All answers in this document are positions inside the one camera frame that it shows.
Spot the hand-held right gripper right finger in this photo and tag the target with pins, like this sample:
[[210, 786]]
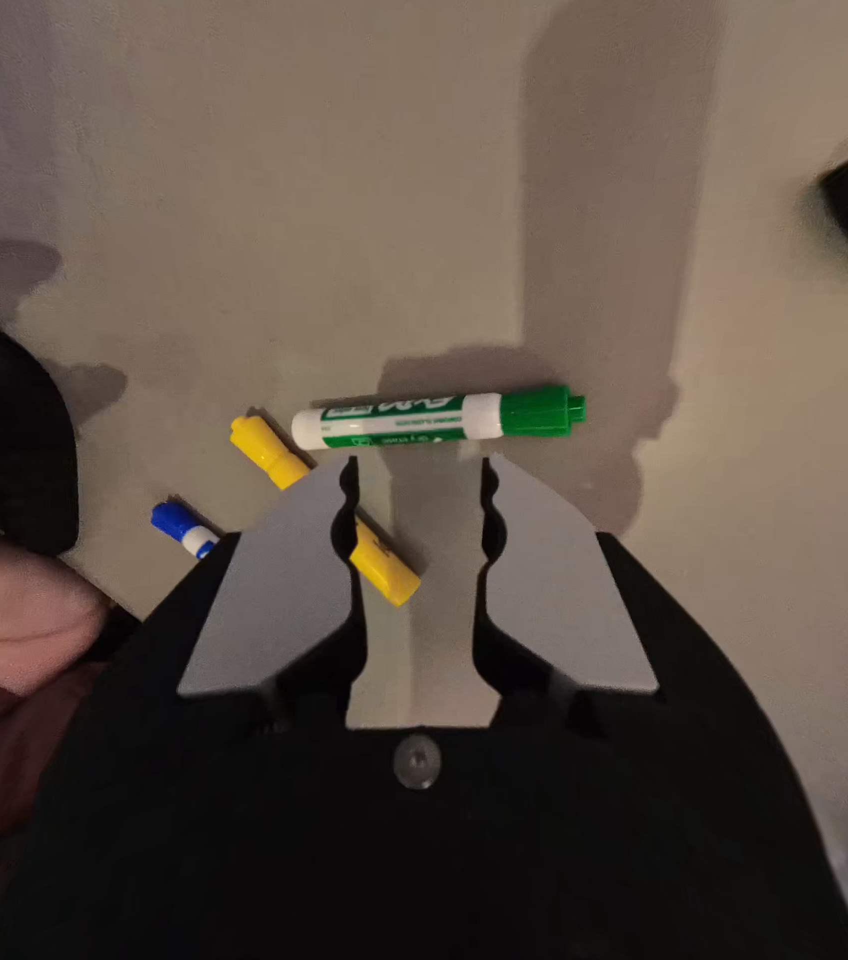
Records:
[[559, 592]]

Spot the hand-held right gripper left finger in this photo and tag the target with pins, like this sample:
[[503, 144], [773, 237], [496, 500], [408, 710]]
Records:
[[281, 592]]

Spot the yellow marker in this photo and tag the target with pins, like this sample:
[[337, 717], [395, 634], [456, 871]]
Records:
[[266, 446]]

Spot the green dry erase marker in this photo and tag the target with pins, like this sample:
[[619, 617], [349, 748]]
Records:
[[424, 424]]

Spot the person's left hand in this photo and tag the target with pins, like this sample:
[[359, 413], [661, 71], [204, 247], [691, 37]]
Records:
[[11, 607]]

